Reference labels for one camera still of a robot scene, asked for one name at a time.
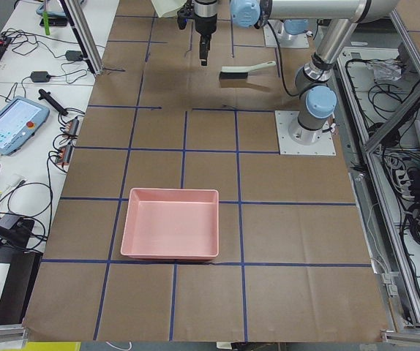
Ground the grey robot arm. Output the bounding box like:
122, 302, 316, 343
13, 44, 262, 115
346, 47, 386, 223
282, 19, 309, 47
230, 1, 397, 146

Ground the blue teach pendant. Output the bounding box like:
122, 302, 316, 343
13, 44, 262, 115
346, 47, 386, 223
0, 96, 50, 155

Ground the aluminium frame post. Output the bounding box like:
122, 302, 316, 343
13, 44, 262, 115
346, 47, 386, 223
60, 0, 104, 76

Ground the black power adapter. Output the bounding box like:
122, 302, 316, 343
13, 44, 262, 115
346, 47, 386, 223
30, 71, 51, 83
65, 50, 83, 62

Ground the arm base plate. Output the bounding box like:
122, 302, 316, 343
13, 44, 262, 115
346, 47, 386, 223
274, 110, 337, 156
263, 19, 309, 49

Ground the white hand brush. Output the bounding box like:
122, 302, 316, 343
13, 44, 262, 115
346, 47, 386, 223
219, 61, 276, 80

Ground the white plastic dustpan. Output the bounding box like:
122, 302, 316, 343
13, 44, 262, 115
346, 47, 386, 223
151, 0, 186, 18

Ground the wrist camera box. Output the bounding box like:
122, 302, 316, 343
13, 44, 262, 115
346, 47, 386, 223
177, 1, 194, 30

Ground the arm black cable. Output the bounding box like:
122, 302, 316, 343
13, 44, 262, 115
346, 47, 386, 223
266, 20, 302, 98

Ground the pink plastic bin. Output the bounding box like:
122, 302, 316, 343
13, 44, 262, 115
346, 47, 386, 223
120, 188, 220, 261

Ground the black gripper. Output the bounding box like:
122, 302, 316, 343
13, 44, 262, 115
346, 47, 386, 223
194, 15, 217, 66

